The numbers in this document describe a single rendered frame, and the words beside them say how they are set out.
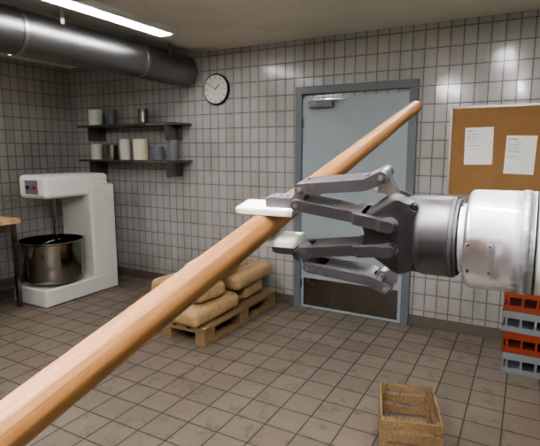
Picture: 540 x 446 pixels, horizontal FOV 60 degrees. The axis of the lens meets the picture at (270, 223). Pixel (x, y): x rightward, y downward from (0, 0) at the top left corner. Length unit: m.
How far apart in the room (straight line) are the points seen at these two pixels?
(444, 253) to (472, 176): 3.74
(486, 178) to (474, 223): 3.74
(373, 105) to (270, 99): 1.06
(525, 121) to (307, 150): 1.83
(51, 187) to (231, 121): 1.92
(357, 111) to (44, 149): 3.87
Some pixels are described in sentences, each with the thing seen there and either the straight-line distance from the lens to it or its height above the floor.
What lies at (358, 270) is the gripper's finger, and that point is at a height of 1.43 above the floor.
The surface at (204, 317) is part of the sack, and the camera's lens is 3.90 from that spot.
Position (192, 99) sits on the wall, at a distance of 5.31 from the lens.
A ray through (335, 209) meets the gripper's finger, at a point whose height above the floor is 1.50.
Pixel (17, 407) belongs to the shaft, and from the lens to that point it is 0.32.
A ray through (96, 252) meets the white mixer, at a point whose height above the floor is 0.45.
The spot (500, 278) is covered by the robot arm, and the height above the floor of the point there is 1.45.
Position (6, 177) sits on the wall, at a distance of 6.15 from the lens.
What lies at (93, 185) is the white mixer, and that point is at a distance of 5.43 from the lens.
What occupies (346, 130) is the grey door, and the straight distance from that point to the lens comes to 4.39.
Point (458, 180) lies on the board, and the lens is 4.18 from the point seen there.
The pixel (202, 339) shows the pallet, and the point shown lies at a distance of 3.91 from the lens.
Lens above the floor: 1.56
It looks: 9 degrees down
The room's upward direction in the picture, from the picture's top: straight up
